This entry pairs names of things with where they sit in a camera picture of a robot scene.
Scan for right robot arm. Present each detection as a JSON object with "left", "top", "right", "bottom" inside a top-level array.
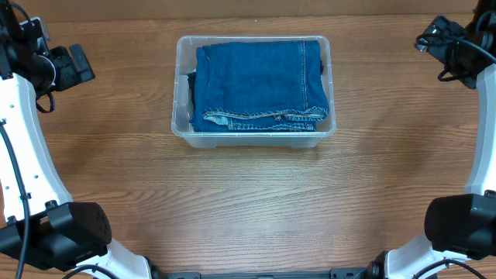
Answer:
[{"left": 357, "top": 0, "right": 495, "bottom": 279}]

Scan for blue denim jeans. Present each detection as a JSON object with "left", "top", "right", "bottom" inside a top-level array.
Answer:
[{"left": 190, "top": 40, "right": 330, "bottom": 133}]

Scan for black cloth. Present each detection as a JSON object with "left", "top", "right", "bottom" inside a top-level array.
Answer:
[{"left": 187, "top": 71, "right": 196, "bottom": 121}]

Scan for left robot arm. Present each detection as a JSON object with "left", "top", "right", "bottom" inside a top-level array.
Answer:
[{"left": 1, "top": 1, "right": 162, "bottom": 278}]

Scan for clear plastic storage bin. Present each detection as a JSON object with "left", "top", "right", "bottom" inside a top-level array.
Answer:
[{"left": 170, "top": 35, "right": 337, "bottom": 148}]

